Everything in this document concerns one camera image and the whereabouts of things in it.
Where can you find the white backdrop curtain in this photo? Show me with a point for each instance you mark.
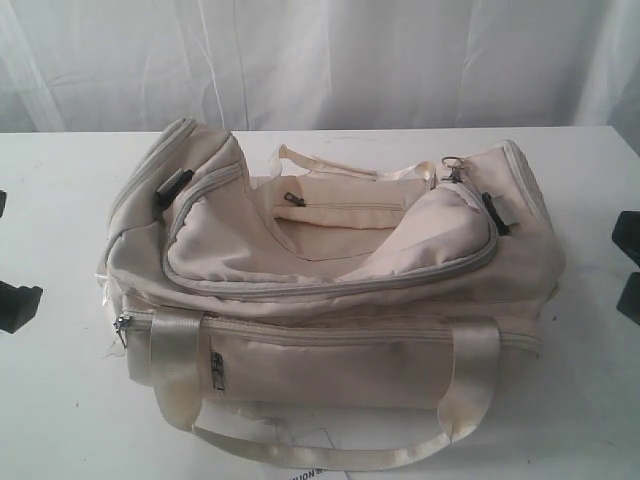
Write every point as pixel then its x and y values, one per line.
pixel 283 65

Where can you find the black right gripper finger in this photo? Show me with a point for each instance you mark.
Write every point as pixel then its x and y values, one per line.
pixel 629 301
pixel 627 234

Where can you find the cream fabric duffel bag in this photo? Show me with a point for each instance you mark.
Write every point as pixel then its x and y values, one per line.
pixel 325 284

